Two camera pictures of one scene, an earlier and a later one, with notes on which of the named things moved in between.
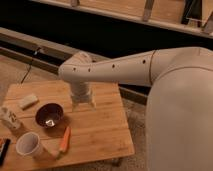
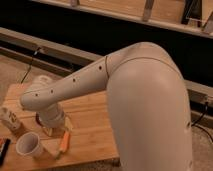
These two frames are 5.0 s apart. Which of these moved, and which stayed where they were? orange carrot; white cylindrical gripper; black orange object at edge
Moved: white cylindrical gripper
Stayed: orange carrot; black orange object at edge
